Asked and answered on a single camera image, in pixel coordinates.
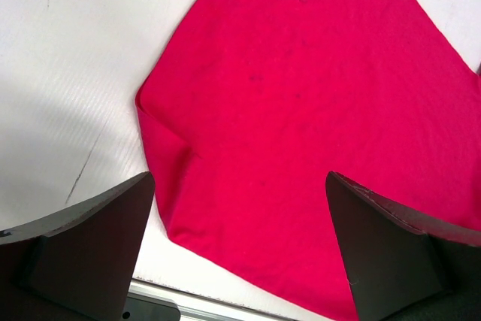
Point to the crimson pink t-shirt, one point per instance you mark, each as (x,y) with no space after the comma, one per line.
(253,102)

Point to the aluminium mounting rail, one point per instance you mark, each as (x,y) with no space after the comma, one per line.
(193,307)

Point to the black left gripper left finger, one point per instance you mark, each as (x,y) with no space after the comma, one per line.
(76,263)

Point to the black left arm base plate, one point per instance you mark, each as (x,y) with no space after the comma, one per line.
(139,308)

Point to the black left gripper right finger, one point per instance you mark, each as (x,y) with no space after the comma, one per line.
(402,264)

